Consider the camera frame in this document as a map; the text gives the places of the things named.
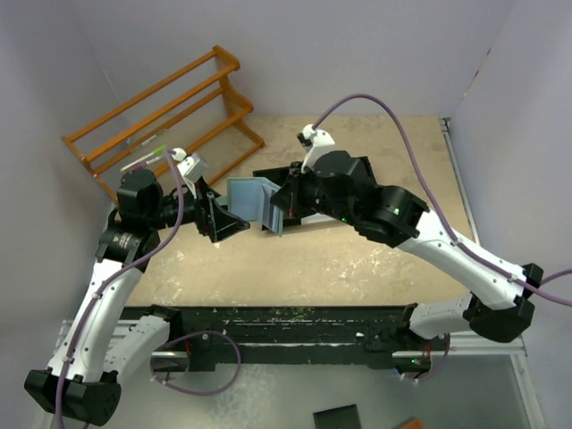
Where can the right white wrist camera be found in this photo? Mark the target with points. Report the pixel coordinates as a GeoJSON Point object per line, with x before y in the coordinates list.
{"type": "Point", "coordinates": [316, 143]}

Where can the black square plate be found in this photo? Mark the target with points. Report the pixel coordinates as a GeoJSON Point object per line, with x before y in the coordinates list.
{"type": "Point", "coordinates": [346, 417]}

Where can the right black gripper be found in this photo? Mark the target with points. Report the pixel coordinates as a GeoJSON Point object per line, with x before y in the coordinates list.
{"type": "Point", "coordinates": [289, 197]}

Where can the orange brown object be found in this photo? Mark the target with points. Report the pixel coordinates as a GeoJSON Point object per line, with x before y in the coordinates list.
{"type": "Point", "coordinates": [411, 423]}

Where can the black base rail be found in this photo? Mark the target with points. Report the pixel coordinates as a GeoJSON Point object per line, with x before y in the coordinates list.
{"type": "Point", "coordinates": [376, 337]}

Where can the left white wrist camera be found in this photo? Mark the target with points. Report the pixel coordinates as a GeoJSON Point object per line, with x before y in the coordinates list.
{"type": "Point", "coordinates": [191, 167]}

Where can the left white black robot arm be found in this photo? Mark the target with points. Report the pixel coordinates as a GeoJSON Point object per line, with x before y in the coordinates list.
{"type": "Point", "coordinates": [83, 380]}

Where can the mint green card holder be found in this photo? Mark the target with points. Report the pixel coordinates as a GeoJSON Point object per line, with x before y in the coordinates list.
{"type": "Point", "coordinates": [250, 199]}

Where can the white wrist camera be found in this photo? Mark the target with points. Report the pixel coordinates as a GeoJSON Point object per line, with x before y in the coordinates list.
{"type": "Point", "coordinates": [316, 143]}
{"type": "Point", "coordinates": [191, 167]}

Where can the orange wooden rack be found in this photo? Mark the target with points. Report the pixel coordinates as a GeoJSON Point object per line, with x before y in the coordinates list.
{"type": "Point", "coordinates": [217, 84]}

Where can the pens on rack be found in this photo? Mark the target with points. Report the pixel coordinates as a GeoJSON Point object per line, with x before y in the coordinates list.
{"type": "Point", "coordinates": [142, 160]}

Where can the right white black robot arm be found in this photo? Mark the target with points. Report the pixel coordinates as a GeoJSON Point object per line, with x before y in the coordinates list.
{"type": "Point", "coordinates": [343, 187]}

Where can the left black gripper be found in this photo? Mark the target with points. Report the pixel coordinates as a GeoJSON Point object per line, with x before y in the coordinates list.
{"type": "Point", "coordinates": [212, 220]}

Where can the white plastic bin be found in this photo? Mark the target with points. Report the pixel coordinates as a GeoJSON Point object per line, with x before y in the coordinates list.
{"type": "Point", "coordinates": [316, 218]}

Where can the black bin with gold card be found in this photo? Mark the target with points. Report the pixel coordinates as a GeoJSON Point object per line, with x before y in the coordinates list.
{"type": "Point", "coordinates": [363, 171]}

